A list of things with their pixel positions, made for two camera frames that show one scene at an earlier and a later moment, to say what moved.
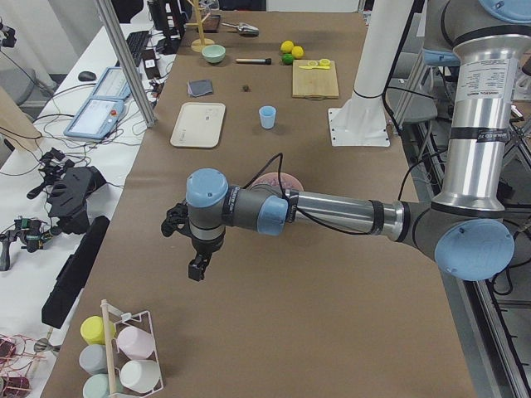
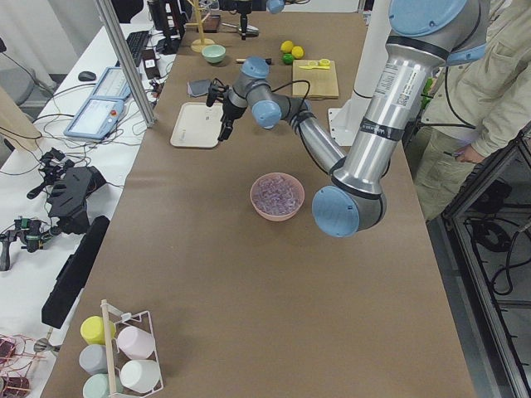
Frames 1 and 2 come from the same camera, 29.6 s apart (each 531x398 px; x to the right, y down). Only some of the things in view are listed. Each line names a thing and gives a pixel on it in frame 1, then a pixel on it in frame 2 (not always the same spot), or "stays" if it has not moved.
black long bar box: (73, 273) stays
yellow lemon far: (287, 46) stays
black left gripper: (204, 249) to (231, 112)
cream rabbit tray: (199, 124) stays
